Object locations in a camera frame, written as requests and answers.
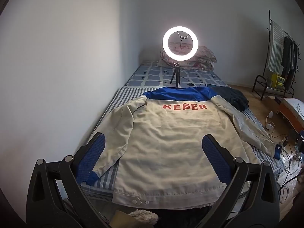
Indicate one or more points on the beige and blue jacket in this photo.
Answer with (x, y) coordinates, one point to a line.
(166, 135)

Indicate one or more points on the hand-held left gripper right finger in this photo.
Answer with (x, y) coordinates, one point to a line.
(216, 158)

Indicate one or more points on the black clothes rack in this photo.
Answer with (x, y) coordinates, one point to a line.
(257, 79)

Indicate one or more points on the blue striped blanket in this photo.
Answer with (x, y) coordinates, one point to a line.
(123, 95)

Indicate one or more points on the dark blue folded cloth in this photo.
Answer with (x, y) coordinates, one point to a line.
(228, 95)

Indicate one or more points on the yellow box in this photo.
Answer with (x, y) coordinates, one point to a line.
(276, 80)

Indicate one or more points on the orange storage box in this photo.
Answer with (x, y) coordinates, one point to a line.
(288, 118)

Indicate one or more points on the phone holder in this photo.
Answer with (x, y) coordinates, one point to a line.
(182, 36)

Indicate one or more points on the person's fuzzy garment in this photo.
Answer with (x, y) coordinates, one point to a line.
(142, 216)

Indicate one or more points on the striped hanging towel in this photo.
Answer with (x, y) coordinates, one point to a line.
(275, 47)

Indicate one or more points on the dark hanging clothes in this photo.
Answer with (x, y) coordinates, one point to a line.
(288, 61)

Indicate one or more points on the folded floral quilt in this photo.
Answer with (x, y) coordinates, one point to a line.
(206, 57)

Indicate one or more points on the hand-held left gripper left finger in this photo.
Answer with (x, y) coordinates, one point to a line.
(95, 156)

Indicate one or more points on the white power strip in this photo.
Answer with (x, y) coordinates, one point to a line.
(270, 125)

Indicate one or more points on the blue checked bedsheet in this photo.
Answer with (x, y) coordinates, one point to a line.
(147, 73)

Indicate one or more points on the black tripod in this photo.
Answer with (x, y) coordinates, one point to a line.
(177, 70)

